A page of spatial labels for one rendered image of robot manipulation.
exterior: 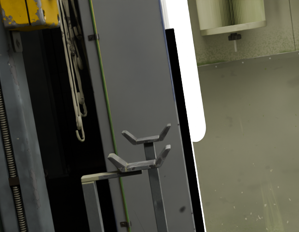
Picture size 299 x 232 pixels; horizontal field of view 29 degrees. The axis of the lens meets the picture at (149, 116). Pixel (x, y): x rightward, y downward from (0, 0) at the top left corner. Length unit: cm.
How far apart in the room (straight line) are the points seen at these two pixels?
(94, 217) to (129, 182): 58
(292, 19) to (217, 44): 42
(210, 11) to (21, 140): 211
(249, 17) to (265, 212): 94
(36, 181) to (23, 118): 9
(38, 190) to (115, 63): 52
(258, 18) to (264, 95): 45
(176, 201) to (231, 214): 153
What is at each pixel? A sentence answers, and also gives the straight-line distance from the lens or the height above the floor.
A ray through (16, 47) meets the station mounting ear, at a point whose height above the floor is 127.
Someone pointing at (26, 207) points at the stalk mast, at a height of 105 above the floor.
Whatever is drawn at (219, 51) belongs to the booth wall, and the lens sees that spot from 317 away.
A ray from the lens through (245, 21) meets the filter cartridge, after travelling 283.
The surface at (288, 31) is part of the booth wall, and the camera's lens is 322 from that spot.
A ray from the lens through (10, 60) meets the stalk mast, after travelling 81.
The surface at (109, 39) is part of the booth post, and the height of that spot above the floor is 127.
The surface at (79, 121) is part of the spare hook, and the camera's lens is 131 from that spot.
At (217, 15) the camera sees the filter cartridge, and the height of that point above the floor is 134.
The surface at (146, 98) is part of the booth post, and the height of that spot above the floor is 113.
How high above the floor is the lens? 124
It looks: 7 degrees down
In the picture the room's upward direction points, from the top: 9 degrees counter-clockwise
